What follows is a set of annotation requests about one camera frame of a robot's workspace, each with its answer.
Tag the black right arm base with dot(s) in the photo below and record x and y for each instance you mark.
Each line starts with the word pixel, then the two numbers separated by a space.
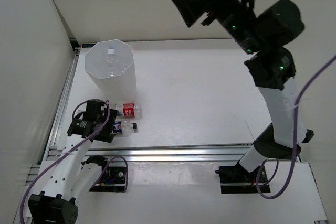
pixel 234 181

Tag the red label plastic bottle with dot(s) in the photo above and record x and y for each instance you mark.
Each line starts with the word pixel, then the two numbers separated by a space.
pixel 129 110

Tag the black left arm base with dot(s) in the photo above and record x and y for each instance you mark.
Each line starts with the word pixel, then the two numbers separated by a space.
pixel 113 181

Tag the Pepsi label plastic bottle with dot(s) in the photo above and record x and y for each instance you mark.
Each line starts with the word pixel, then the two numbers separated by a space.
pixel 124 128

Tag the white octagonal plastic bin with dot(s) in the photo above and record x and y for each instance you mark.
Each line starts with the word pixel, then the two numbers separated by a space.
pixel 122 87

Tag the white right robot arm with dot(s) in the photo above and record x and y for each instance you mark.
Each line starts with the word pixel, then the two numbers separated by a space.
pixel 271 65

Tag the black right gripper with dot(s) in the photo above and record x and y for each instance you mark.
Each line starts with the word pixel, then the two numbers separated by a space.
pixel 191 6

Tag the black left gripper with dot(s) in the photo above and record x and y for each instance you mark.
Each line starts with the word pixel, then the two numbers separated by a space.
pixel 106 135

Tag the aluminium front rail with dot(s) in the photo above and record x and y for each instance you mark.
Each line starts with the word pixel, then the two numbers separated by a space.
pixel 207 153

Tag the clear unlabelled plastic bottle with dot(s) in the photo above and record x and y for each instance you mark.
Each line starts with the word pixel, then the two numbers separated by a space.
pixel 111 62

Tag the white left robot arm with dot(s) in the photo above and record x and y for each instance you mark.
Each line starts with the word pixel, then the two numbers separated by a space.
pixel 56 202

